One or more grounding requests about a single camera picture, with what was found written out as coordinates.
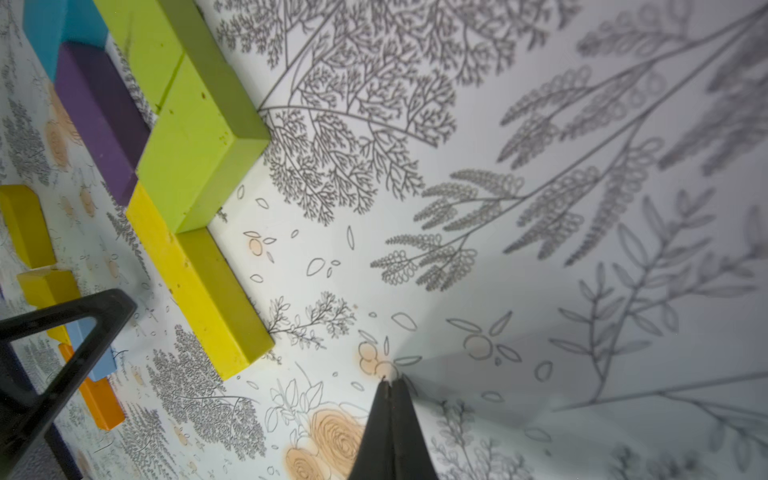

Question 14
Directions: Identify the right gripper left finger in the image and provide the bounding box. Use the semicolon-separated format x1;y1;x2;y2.
0;287;139;478

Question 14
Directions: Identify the long yellow block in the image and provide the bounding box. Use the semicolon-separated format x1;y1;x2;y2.
17;269;81;309

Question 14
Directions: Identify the lime green short block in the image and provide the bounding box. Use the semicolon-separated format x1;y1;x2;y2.
94;0;212;114

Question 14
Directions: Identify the yellow-green block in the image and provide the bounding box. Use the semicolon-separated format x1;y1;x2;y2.
125;184;274;380

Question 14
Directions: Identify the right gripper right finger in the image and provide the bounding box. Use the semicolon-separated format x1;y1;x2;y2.
348;378;438;480

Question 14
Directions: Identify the orange block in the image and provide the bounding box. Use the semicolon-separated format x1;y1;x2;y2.
79;361;125;431

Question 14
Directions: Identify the light blue block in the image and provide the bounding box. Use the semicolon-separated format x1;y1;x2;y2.
64;316;119;383

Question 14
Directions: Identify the teal block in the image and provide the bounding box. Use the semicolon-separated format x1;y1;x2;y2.
23;0;108;82

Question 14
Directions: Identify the small yellow block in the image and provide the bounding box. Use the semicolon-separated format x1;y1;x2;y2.
1;185;56;269

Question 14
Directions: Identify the purple block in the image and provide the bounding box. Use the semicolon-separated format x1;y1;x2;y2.
54;42;150;207

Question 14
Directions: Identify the lime green long block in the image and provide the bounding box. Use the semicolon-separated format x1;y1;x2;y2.
138;55;270;233

